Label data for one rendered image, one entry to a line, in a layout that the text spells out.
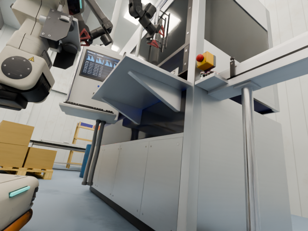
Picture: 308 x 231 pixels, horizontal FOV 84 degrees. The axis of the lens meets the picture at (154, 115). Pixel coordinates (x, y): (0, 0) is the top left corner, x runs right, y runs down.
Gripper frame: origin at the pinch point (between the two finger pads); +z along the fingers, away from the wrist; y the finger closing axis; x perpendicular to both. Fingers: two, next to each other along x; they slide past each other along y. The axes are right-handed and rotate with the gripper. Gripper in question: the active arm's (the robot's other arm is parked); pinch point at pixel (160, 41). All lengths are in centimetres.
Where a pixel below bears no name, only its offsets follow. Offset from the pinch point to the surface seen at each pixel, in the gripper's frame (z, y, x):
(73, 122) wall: 304, 119, -842
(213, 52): 21.0, -5.2, 28.7
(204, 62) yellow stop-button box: 6.0, 14.9, 36.9
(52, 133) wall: 243, 208, -837
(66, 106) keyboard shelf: -14, 66, -54
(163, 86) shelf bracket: 1.3, 33.7, 21.3
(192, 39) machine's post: 7.1, -4.1, 20.0
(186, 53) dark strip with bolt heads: 9.6, 4.1, 17.9
